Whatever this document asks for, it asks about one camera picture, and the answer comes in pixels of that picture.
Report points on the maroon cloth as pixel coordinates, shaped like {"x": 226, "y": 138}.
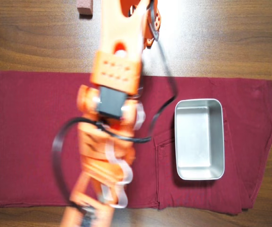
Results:
{"x": 32, "y": 142}

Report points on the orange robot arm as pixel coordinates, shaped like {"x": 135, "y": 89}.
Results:
{"x": 117, "y": 71}

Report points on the reddish brown cube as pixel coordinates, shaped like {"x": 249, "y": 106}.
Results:
{"x": 85, "y": 7}

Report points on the rectangular metal tray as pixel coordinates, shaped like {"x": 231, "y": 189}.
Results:
{"x": 197, "y": 142}

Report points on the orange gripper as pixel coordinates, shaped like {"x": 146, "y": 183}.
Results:
{"x": 86, "y": 205}

